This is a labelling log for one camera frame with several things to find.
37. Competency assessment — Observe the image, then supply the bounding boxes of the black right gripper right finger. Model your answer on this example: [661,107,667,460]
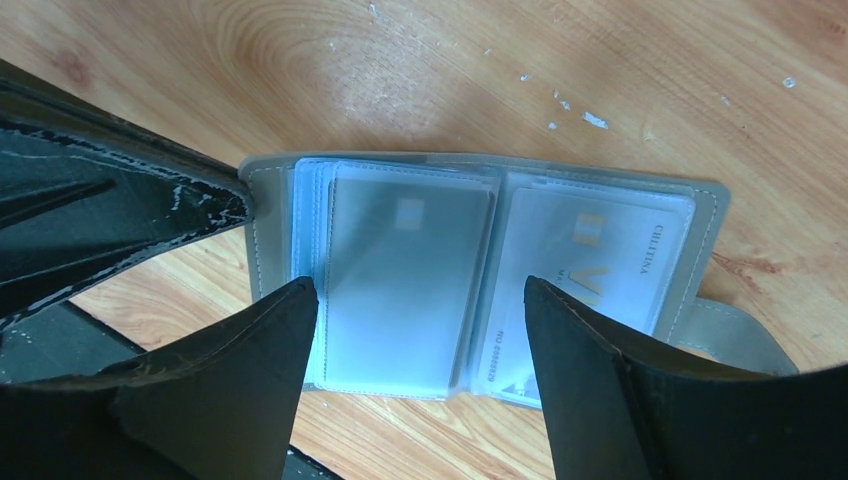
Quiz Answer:
[524,277,847,479]

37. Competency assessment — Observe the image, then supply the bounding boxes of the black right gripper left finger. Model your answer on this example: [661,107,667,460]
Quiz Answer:
[0,276,321,480]

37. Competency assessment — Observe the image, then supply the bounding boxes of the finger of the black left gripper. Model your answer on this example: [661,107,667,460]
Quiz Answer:
[1,62,253,327]

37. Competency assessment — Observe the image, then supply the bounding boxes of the white VIP card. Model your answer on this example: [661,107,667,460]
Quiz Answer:
[472,184,694,408]

